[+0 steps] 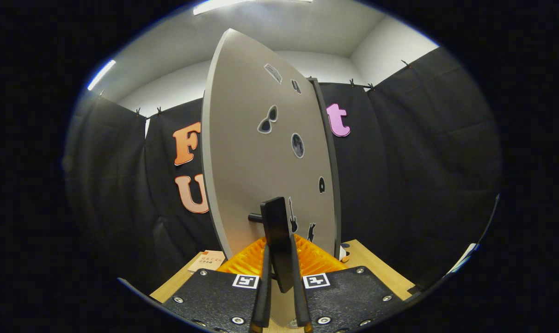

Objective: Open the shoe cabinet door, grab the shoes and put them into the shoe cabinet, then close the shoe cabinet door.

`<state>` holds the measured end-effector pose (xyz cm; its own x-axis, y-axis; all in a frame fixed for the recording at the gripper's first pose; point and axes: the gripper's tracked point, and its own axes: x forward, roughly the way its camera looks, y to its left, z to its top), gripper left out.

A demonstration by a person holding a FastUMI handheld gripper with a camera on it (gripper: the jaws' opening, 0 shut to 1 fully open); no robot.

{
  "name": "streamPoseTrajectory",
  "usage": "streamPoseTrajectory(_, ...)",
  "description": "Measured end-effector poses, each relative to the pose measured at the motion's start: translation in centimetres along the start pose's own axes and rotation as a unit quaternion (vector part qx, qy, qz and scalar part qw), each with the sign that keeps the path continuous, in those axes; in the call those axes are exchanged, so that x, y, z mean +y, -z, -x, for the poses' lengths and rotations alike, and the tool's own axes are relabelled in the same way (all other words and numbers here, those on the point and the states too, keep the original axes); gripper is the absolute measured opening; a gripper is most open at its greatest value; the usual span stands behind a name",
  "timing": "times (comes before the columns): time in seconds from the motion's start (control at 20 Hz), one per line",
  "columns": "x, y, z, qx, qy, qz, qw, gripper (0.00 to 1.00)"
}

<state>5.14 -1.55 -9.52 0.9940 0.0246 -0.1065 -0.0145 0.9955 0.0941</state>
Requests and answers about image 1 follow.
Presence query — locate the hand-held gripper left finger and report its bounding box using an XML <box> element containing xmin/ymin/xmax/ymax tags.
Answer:
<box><xmin>161</xmin><ymin>237</ymin><xmax>273</xmax><ymax>333</ymax></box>

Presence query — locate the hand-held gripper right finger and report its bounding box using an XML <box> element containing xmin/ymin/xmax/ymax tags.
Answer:
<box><xmin>291</xmin><ymin>234</ymin><xmax>405</xmax><ymax>333</ymax></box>

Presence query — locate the black door handle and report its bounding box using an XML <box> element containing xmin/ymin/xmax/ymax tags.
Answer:
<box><xmin>248</xmin><ymin>197</ymin><xmax>295</xmax><ymax>293</ymax></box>

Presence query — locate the dark grey shoe cabinet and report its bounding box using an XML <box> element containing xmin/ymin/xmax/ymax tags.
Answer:
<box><xmin>307</xmin><ymin>78</ymin><xmax>342</xmax><ymax>259</ymax></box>

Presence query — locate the beige shoe cabinet door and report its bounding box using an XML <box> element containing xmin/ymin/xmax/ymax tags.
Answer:
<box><xmin>201</xmin><ymin>29</ymin><xmax>336</xmax><ymax>259</ymax></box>

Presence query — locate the black backdrop cloth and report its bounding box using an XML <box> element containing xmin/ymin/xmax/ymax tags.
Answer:
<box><xmin>64</xmin><ymin>46</ymin><xmax>502</xmax><ymax>296</ymax></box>

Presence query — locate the narrow ceiling light strip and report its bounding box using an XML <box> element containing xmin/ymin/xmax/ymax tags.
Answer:
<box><xmin>87</xmin><ymin>59</ymin><xmax>117</xmax><ymax>91</ymax></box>

